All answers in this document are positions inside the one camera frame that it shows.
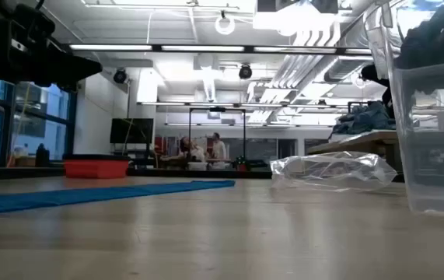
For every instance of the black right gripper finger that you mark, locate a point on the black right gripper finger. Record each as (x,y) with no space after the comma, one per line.
(373,74)

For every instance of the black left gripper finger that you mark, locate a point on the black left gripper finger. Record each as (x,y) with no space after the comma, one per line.
(77,70)

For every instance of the clear plastic bag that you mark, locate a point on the clear plastic bag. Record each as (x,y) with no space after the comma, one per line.
(330,171)

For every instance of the blue elastic bandage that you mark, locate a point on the blue elastic bandage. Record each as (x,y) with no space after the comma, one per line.
(89,194)

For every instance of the black background robot arm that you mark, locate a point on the black background robot arm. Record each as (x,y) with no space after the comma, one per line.
(242,165)

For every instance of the ceiling light strip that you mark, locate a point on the ceiling light strip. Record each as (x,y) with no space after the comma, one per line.
(295,50)
(110,47)
(202,48)

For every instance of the black ceiling spotlight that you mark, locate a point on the black ceiling spotlight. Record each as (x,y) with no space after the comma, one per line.
(245,72)
(119,76)

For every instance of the blue cloth pile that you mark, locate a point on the blue cloth pile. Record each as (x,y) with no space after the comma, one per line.
(365,118)

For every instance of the wooden work table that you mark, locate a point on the wooden work table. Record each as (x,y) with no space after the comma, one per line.
(361,138)

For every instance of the black bottle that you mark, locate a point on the black bottle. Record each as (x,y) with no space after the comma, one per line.
(42,157)

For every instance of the clear plastic container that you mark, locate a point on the clear plastic container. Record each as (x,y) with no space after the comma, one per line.
(431,155)

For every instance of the small red box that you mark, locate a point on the small red box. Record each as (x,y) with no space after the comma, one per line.
(97,168)

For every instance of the orange tub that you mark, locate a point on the orange tub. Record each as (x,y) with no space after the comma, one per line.
(21,161)

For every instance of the person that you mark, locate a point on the person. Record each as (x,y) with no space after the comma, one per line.
(218,149)
(190,152)

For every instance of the white plastic bin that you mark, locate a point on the white plastic bin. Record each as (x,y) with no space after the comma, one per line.
(217,165)
(197,166)

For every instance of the black aluminium table frame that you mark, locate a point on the black aluminium table frame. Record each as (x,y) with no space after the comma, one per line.
(11,173)

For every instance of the dark ceiling duct box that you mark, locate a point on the dark ceiling duct box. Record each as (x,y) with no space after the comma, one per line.
(268,5)

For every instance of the black metal rig frame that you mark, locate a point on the black metal rig frame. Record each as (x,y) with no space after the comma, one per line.
(189,136)

